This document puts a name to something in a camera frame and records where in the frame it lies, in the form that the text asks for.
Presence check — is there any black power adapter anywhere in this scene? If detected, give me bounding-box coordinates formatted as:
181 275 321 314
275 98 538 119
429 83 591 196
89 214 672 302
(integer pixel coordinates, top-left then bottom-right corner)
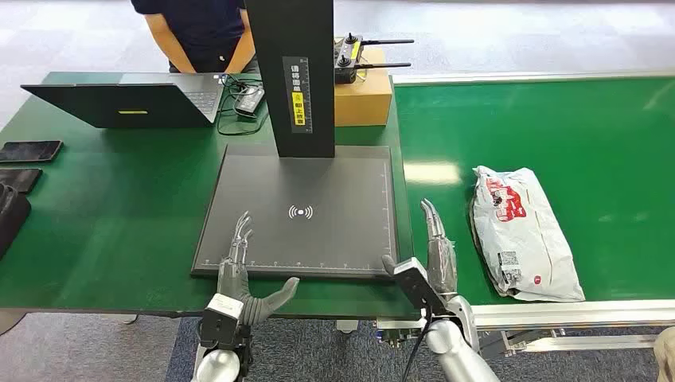
234 85 266 118

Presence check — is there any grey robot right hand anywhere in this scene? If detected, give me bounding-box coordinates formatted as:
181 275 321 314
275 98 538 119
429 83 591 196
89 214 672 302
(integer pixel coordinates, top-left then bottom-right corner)
381 199 458 298

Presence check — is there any black smartphone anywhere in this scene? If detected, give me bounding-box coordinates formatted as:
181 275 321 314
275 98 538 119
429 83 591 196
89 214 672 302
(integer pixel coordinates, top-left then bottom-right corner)
0 140 64 164

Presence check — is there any black laptop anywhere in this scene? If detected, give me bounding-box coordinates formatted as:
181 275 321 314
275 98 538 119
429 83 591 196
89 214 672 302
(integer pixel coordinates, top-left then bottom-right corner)
21 72 228 131

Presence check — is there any green conveyor belt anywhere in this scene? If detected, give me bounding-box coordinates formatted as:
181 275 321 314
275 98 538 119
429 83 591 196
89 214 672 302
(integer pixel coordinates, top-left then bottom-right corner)
392 76 675 307

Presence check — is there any person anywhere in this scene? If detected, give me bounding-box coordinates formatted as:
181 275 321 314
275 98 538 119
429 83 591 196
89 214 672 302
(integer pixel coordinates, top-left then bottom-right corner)
131 0 259 75

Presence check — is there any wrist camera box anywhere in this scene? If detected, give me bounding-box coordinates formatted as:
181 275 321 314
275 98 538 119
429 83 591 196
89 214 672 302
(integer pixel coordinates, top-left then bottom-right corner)
199 293 252 352
392 257 449 318

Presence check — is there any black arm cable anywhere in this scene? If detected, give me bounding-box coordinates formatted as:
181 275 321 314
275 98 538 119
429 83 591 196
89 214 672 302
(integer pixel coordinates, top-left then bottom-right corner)
400 310 435 382

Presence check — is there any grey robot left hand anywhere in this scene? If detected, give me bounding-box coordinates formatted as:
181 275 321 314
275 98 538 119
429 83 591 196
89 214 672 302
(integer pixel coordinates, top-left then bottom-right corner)
217 210 301 325

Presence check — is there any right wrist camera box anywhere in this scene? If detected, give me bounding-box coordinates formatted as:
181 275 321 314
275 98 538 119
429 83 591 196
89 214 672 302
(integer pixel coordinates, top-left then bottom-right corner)
392 257 449 318

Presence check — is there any black inbound scanner machine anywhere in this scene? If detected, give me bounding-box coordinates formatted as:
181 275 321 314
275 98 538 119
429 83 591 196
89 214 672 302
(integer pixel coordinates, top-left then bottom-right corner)
190 0 400 280

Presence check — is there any black power cable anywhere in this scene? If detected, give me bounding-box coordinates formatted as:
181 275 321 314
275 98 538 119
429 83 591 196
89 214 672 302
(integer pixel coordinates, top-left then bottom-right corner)
216 73 271 137

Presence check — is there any black bag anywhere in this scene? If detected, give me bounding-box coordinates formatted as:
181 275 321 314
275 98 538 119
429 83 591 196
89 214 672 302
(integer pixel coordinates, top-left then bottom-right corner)
0 182 32 259

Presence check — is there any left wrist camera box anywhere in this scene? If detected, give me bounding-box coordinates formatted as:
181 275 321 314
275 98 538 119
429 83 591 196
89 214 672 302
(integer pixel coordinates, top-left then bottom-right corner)
199 293 252 352

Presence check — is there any brown cardboard box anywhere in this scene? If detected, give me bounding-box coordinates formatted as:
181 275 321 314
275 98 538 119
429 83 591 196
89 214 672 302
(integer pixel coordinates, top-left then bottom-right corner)
334 46 394 127

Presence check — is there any white plastic mailer package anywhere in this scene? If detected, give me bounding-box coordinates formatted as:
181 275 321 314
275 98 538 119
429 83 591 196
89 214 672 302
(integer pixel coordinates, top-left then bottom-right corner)
469 166 587 303

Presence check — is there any black remote controller with antennas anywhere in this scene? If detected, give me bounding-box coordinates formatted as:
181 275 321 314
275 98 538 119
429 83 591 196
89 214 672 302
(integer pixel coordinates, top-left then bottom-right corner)
334 32 416 85

